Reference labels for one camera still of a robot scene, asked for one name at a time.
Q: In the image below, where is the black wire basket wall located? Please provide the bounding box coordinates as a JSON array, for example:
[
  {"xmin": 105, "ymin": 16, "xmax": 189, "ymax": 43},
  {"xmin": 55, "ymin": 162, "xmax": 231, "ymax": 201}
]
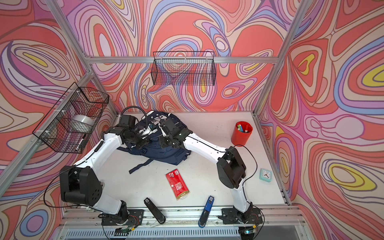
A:
[
  {"xmin": 33, "ymin": 83, "xmax": 110, "ymax": 154},
  {"xmin": 151, "ymin": 51, "xmax": 217, "ymax": 87}
]

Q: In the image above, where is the red ribbed metal pen cup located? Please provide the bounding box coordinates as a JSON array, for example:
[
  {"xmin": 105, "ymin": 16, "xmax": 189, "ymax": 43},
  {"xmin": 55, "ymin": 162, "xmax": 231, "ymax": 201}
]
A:
[{"xmin": 231, "ymin": 121, "xmax": 253, "ymax": 146}]

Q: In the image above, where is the navy blue student backpack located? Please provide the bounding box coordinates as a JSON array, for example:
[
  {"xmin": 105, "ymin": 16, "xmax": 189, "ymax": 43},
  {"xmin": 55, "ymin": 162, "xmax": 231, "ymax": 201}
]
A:
[{"xmin": 118, "ymin": 111, "xmax": 191, "ymax": 174}]

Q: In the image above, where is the black wire basket left wall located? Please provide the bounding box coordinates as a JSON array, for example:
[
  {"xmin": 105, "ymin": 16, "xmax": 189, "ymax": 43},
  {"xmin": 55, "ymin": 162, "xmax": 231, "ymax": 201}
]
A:
[{"xmin": 33, "ymin": 83, "xmax": 110, "ymax": 154}]

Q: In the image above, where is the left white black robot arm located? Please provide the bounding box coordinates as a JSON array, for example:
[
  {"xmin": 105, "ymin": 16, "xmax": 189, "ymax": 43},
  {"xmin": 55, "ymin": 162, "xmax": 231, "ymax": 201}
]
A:
[{"xmin": 60, "ymin": 114, "xmax": 151, "ymax": 215}]

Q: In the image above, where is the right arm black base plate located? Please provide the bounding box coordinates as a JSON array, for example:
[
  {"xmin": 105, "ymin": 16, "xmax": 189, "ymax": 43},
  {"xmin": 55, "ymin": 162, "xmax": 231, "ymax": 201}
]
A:
[{"xmin": 218, "ymin": 207, "xmax": 263, "ymax": 226}]

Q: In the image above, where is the black wire basket back wall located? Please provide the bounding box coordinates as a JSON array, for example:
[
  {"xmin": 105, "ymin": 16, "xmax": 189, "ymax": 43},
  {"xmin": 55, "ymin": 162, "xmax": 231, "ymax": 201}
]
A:
[{"xmin": 151, "ymin": 51, "xmax": 217, "ymax": 87}]

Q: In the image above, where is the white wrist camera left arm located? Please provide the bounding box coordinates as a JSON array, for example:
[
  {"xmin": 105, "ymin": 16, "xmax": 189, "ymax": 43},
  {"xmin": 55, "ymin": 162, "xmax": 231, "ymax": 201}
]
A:
[{"xmin": 141, "ymin": 126, "xmax": 152, "ymax": 136}]

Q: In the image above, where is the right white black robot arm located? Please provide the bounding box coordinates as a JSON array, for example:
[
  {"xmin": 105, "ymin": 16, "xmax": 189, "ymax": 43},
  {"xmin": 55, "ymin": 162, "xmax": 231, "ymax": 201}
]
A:
[{"xmin": 158, "ymin": 118, "xmax": 251, "ymax": 214}]

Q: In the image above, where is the blue stapler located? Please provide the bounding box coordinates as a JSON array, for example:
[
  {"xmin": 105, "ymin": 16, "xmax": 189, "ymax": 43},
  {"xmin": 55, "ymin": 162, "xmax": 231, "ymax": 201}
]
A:
[{"xmin": 198, "ymin": 196, "xmax": 215, "ymax": 228}]

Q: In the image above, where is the mint green small clock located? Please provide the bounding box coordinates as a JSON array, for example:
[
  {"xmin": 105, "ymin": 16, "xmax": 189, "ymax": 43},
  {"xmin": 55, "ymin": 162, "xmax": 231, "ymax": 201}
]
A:
[{"xmin": 259, "ymin": 168, "xmax": 273, "ymax": 183}]

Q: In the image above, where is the red snack packet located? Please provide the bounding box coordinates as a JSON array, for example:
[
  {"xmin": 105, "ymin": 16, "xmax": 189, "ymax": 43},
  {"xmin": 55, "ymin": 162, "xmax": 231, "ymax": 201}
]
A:
[{"xmin": 166, "ymin": 169, "xmax": 190, "ymax": 200}]

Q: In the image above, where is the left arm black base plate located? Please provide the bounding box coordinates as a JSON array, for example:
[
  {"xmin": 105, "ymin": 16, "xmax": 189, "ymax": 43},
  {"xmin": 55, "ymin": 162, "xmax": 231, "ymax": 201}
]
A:
[{"xmin": 98, "ymin": 209, "xmax": 144, "ymax": 227}]

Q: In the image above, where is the white tape roll in basket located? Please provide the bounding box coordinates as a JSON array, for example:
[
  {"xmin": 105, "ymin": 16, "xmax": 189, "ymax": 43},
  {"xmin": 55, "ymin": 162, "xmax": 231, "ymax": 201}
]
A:
[{"xmin": 70, "ymin": 115, "xmax": 95, "ymax": 134}]

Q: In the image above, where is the black stapler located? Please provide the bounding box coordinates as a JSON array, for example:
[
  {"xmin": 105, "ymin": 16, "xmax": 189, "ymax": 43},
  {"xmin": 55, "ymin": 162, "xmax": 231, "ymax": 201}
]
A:
[{"xmin": 144, "ymin": 198, "xmax": 166, "ymax": 225}]

